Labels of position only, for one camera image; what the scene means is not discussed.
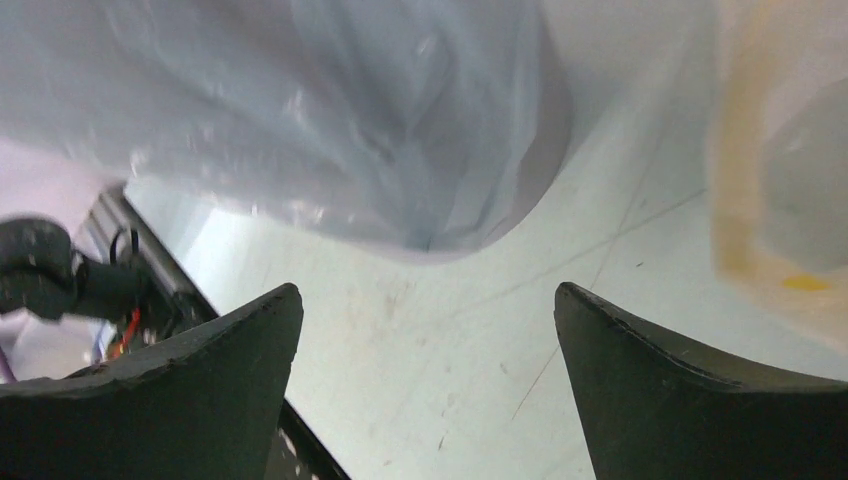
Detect grey plastic trash bin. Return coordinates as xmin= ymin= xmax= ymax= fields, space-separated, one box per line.
xmin=367 ymin=24 xmax=574 ymax=264

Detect clear bag with yellow rim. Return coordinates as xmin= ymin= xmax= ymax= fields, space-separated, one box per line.
xmin=707 ymin=1 xmax=847 ymax=350

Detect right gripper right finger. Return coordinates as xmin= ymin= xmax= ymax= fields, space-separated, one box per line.
xmin=554 ymin=282 xmax=847 ymax=479

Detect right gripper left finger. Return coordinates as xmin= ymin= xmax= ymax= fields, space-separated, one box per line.
xmin=1 ymin=284 xmax=303 ymax=479

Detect light blue trash bag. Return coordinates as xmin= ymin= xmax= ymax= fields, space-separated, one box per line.
xmin=1 ymin=1 xmax=542 ymax=253

